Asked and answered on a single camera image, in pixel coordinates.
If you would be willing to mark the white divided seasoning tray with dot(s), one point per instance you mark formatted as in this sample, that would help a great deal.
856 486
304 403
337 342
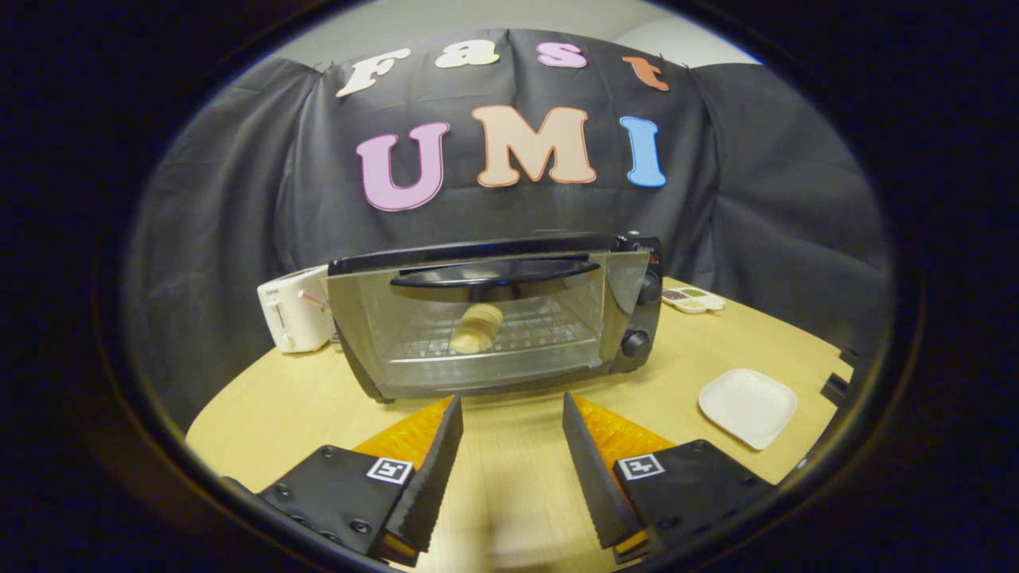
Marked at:
694 299

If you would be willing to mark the white bread toaster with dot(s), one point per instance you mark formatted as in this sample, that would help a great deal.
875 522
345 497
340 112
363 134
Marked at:
290 314

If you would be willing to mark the pale ridged bread roll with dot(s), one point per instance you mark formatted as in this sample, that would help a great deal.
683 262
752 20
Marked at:
475 329

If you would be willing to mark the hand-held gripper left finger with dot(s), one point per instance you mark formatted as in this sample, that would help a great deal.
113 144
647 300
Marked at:
434 469

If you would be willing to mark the black toaster oven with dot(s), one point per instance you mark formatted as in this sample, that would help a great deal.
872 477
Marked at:
478 249

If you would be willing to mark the black backdrop cloth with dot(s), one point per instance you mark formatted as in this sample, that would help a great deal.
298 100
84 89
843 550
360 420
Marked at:
239 223

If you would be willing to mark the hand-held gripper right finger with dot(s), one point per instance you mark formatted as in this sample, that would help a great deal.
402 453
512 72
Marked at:
589 485

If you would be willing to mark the white square plate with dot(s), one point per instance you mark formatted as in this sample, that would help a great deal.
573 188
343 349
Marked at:
748 407

